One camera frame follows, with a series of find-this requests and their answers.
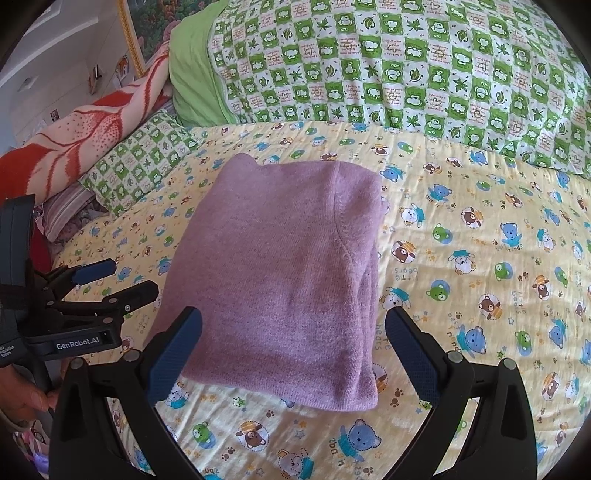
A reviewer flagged yellow bear-print bed sheet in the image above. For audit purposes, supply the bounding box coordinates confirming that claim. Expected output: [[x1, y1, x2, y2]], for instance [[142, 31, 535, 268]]
[[51, 121, 591, 480]]

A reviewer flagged striped pink pillow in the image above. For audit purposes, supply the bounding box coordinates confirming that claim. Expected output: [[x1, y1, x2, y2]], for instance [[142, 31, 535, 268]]
[[39, 185, 109, 243]]

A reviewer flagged purple knit sweater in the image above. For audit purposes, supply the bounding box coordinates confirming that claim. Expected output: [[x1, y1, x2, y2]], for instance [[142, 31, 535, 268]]
[[143, 153, 384, 412]]

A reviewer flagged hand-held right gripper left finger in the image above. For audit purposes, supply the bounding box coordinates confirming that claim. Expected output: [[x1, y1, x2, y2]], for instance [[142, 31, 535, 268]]
[[48, 306, 204, 480]]

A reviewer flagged green checkered pillow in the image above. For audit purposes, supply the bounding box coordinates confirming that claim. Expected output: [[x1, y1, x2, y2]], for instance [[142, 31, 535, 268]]
[[81, 110, 204, 217]]

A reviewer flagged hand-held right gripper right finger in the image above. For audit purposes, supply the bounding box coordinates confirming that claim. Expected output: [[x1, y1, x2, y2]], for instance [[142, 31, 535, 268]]
[[385, 305, 539, 480]]

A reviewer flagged red floral blanket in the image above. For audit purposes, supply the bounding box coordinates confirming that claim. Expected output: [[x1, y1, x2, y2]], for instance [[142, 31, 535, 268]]
[[0, 44, 174, 204]]

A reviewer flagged person's left hand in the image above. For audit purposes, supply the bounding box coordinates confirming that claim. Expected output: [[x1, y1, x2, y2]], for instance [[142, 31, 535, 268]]
[[0, 364, 61, 421]]

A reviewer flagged green checkered quilt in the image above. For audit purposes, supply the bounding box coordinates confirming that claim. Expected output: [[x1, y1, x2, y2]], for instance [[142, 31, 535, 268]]
[[168, 0, 591, 181]]

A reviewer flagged framed landscape picture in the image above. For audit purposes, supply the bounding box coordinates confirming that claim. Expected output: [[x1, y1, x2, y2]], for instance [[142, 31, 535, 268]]
[[115, 0, 232, 77]]

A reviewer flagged white cabinet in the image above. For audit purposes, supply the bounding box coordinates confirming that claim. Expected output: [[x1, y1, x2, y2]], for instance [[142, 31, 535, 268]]
[[0, 9, 139, 155]]

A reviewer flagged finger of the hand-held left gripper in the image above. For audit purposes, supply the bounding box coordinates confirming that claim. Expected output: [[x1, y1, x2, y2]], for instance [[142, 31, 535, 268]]
[[46, 258, 117, 296], [60, 281, 160, 330]]

